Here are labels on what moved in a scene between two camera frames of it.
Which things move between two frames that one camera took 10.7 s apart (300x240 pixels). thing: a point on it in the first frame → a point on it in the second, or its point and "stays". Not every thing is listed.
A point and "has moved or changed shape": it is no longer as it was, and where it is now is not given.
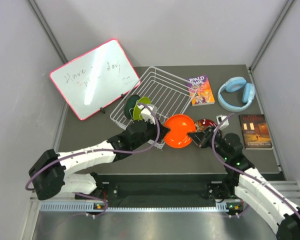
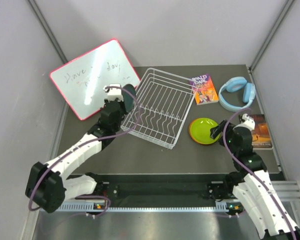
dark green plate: (129, 105) has moved or changed shape
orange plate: (180, 125) has moved or changed shape
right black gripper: (202, 138) → (215, 131)
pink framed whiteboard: (92, 80) stays
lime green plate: (137, 110) → (199, 130)
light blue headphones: (235, 84) stays
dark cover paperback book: (255, 131) stays
